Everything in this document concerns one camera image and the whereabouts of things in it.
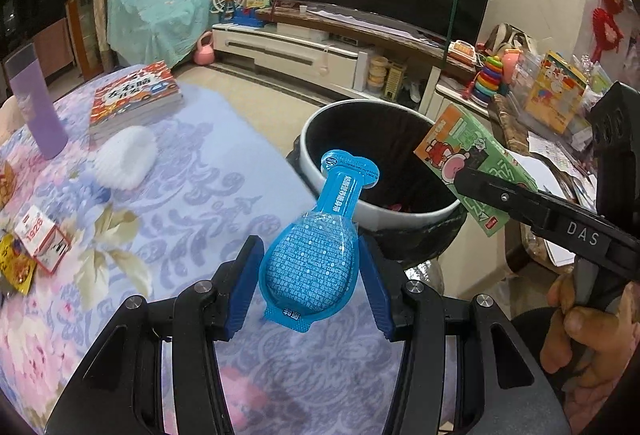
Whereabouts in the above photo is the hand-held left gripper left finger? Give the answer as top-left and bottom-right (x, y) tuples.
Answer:
(45, 235), (266, 435)

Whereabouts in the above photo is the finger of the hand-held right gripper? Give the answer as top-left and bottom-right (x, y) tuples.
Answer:
(452, 166), (552, 237)

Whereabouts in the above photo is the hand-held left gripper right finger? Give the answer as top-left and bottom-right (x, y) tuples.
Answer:
(357, 237), (573, 435)

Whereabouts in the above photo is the green cardboard box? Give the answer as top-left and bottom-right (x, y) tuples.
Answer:
(414, 102), (538, 238)

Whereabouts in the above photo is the blue laundry pod packet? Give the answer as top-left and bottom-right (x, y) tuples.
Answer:
(258, 150), (382, 333)

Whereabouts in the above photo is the white trash bin black bag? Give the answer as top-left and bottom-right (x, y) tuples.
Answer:
(287, 99), (468, 266)

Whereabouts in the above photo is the white pleated paper liner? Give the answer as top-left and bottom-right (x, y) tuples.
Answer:
(95, 126), (157, 190)

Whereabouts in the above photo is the red and white packet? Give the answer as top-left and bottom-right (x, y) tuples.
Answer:
(14, 205), (71, 275)

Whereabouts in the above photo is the yellow wrapper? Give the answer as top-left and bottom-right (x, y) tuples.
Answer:
(0, 235), (36, 296)

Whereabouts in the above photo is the person's right hand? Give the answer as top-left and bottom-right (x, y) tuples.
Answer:
(540, 272), (640, 376)

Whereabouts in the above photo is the floral tablecloth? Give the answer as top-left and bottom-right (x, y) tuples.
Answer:
(0, 80), (461, 435)

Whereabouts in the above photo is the colourful toy box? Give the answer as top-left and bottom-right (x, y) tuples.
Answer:
(522, 51), (588, 133)

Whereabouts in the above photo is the orange toy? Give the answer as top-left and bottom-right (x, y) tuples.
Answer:
(447, 40), (476, 66)

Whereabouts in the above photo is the stack of colourful books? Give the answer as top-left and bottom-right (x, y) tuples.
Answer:
(89, 60), (183, 140)

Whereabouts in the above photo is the pink kettlebell toy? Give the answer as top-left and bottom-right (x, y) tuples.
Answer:
(195, 31), (217, 66)

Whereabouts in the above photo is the white television cabinet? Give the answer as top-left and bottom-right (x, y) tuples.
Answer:
(211, 5), (501, 116)

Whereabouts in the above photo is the blue toy base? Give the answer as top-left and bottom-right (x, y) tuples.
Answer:
(235, 7), (263, 28)

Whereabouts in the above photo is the purple thermos bottle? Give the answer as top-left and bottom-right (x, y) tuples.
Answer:
(4, 42), (68, 160)

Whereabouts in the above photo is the teal covered armchair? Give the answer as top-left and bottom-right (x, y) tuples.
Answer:
(107, 0), (221, 70)

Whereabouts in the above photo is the ferris wheel toy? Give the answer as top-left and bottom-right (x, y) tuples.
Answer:
(210, 0), (248, 23)

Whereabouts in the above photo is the rainbow stacking ring toy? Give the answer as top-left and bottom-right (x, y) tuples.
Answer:
(472, 56), (508, 103)

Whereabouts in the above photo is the beige bag with straps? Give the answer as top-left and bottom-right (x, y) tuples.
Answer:
(482, 22), (531, 66)

